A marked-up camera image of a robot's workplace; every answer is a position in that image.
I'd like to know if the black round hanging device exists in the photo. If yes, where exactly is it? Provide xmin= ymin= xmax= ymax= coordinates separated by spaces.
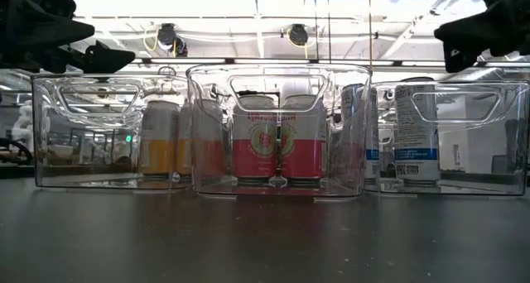
xmin=157 ymin=22 xmax=189 ymax=57
xmin=288 ymin=23 xmax=310 ymax=47

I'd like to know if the red bottle white cap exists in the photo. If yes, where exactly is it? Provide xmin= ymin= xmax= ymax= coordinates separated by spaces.
xmin=231 ymin=94 xmax=280 ymax=185

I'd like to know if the black hanging cable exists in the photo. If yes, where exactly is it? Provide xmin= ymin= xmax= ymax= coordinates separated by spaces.
xmin=313 ymin=0 xmax=333 ymax=63

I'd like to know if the white green-label bottle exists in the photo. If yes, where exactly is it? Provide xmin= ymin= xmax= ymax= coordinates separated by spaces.
xmin=393 ymin=83 xmax=441 ymax=183

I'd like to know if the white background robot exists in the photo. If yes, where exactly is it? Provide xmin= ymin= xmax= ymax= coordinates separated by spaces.
xmin=10 ymin=99 xmax=36 ymax=154

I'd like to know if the clear plastic bin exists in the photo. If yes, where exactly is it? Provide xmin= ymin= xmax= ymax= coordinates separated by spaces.
xmin=185 ymin=63 xmax=373 ymax=199
xmin=31 ymin=73 xmax=194 ymax=190
xmin=364 ymin=79 xmax=530 ymax=197

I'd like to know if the orange and white soda can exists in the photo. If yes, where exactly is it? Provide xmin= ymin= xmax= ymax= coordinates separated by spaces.
xmin=139 ymin=99 xmax=181 ymax=181

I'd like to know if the black rig crossbar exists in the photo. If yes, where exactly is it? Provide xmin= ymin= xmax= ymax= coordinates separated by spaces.
xmin=132 ymin=58 xmax=530 ymax=68

